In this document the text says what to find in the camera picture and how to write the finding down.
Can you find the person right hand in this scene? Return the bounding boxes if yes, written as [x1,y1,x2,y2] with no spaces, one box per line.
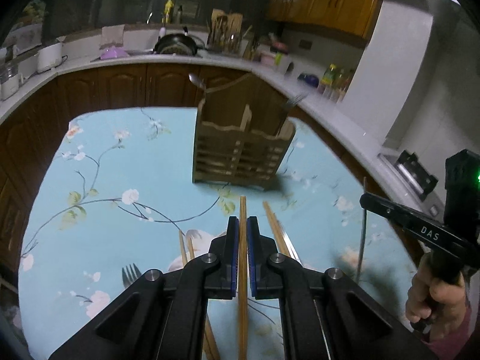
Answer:
[405,252,467,341]

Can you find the purple plastic lid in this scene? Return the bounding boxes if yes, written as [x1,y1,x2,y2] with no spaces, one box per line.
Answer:
[100,46,129,60]

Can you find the wooden chopstick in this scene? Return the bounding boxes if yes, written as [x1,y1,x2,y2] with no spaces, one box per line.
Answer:
[263,201,292,258]
[178,230,188,267]
[187,236,221,360]
[238,196,248,360]

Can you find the yellow detergent bottle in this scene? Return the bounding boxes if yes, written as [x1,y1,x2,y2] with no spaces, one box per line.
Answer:
[162,0,175,24]

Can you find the small white cooker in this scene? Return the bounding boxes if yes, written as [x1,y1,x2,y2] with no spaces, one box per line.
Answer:
[1,63,20,101]

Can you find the blue object on counter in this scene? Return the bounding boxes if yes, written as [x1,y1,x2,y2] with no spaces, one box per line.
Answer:
[297,72,320,88]

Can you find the wooden lower cabinets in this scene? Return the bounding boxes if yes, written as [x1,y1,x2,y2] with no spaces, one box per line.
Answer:
[0,63,413,275]

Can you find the steel chopstick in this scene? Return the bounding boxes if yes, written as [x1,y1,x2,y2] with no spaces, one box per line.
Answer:
[355,176,367,284]
[283,232,302,263]

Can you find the fruit beach poster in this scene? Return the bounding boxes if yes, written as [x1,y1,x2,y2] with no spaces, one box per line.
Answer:
[2,0,46,54]

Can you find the white electric pot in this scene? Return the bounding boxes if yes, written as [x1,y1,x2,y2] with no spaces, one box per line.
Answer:
[37,41,64,73]

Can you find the steel spoon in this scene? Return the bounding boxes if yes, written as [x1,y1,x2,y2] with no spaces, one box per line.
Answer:
[189,73,206,91]

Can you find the gas stove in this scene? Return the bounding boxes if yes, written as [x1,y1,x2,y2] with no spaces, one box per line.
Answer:
[377,150,444,220]

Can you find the green oil bottle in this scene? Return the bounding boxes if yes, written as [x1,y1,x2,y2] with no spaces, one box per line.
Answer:
[320,63,337,89]

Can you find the countertop utensil rack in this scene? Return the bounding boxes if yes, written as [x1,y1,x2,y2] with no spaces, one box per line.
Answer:
[207,9,252,55]

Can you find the floral blue tablecloth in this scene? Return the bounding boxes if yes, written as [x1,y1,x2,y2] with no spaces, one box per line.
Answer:
[19,108,415,359]

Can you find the wooden utensil holder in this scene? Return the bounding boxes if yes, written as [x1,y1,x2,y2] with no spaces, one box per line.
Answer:
[192,73,296,189]

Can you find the pink container stack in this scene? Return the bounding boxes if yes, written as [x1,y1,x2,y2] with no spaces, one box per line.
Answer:
[259,33,295,75]

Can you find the hanging dish cloth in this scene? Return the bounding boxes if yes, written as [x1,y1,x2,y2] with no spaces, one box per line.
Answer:
[100,24,125,50]

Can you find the black wok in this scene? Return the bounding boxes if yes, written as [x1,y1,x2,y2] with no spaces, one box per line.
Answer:
[153,26,206,56]

